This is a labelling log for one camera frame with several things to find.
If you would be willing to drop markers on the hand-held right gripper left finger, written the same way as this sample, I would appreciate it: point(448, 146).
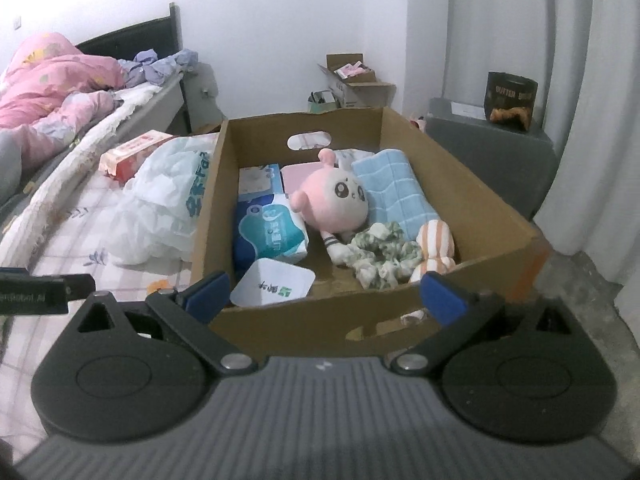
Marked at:
point(207, 295)

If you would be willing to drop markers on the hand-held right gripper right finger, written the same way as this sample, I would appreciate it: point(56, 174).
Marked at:
point(440, 295)

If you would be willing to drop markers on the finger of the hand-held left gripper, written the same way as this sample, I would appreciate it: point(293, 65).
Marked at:
point(80, 287)

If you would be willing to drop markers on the large cardboard box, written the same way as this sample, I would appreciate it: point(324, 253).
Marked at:
point(450, 195)

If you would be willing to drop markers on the light blue towel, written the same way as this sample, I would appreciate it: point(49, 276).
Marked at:
point(395, 185)

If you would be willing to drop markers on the pink textured cloth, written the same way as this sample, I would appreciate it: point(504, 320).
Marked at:
point(297, 175)

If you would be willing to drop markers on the orange striped sock ball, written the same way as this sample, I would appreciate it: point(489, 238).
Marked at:
point(435, 245)

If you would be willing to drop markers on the white square packet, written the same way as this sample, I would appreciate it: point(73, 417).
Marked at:
point(272, 285)

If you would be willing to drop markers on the green floral scrunchie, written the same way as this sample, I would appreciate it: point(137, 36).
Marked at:
point(385, 255)

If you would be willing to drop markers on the blue white tissue pack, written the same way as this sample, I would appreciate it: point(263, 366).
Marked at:
point(270, 230)

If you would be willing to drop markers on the white plastic bag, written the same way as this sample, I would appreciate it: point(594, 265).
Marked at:
point(160, 195)

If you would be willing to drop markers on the white blue flat packet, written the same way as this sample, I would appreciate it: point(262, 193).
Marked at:
point(257, 180)

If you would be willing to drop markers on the white fuzzy mattress pad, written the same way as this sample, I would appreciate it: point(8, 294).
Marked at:
point(80, 145)

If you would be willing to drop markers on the red cream wet wipes pack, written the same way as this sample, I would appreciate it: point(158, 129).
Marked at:
point(132, 155)

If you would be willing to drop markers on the grey cabinet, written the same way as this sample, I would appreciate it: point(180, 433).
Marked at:
point(490, 160)

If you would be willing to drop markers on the pink round plush toy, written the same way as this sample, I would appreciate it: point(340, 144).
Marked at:
point(335, 195)

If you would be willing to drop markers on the white cloth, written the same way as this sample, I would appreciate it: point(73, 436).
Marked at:
point(355, 157)

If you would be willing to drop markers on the white paper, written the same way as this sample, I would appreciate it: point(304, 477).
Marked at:
point(467, 110)

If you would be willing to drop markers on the white bedside cabinet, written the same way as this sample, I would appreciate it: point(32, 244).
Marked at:
point(205, 100)

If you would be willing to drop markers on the pink grey patchwork quilt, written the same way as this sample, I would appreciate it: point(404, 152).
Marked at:
point(55, 90)

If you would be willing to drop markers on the black snack canister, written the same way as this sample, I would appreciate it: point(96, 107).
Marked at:
point(510, 100)

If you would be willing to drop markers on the open small cardboard box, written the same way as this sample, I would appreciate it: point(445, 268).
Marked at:
point(360, 90)

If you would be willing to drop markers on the small green white box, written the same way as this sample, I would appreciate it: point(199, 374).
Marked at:
point(322, 100)

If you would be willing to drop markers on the purple clothes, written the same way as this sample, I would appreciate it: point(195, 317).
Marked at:
point(155, 67)

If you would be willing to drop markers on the white curtain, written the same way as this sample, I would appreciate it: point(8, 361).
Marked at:
point(575, 85)

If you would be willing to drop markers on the black bed headboard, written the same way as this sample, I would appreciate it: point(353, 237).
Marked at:
point(135, 35)

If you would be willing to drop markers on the wall socket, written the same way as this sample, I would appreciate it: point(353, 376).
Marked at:
point(17, 21)

